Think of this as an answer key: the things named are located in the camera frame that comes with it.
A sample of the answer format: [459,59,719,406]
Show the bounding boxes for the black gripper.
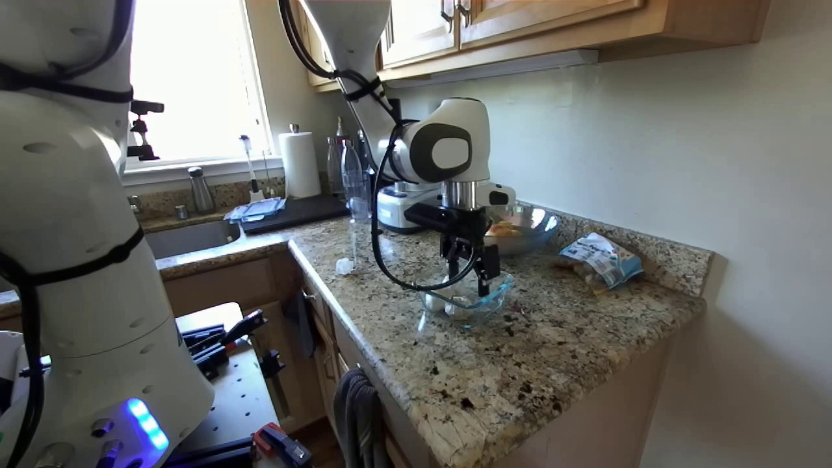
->
[437,203,504,302]

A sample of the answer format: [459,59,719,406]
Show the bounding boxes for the square clear glass bowl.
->
[411,266,520,328]

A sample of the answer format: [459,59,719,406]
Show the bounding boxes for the grey glass fruit bowl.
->
[481,203,567,260]

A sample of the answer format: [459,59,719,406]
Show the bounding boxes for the red orange apple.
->
[487,220,522,245]

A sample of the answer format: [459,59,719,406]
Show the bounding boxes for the small food processor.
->
[374,177,453,233]

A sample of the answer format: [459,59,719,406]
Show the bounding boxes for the black soda maker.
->
[366,99,411,190]

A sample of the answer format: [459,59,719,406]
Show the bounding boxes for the blue white snack bag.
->
[557,232,650,292]

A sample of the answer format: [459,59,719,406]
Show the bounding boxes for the black ribbed drying mat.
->
[236,191,351,237]

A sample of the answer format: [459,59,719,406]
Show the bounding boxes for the grey hanging towel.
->
[329,366,389,468]

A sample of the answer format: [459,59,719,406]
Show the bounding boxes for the white paper towel roll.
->
[275,124,324,203]

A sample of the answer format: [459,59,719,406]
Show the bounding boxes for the blue dish cloth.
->
[224,194,288,229]

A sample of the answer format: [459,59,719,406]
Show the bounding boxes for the thin dish wand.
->
[238,132,264,203]

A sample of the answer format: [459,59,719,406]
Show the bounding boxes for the wooden base cabinet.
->
[158,247,686,468]

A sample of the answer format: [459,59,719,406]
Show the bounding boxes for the wooden upper cabinets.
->
[306,0,773,94]

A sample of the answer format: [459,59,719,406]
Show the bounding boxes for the red blue clamp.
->
[249,420,318,468]

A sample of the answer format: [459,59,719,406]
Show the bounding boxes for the black clamp tools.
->
[179,306,268,383]

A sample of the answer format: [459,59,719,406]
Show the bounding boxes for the black perforated robot stand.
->
[167,298,284,468]

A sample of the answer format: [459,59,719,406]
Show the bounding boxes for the metal sink faucet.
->
[188,163,218,215]

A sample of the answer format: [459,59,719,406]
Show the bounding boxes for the kitchen sink basin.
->
[141,215,241,262]

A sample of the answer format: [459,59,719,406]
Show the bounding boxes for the bright kitchen window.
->
[120,0,285,172]

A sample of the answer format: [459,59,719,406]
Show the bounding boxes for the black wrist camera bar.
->
[402,201,455,232]

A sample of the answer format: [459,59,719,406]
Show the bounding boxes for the black camera on tripod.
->
[124,95,169,163]

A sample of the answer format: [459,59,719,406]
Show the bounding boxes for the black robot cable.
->
[0,0,489,468]

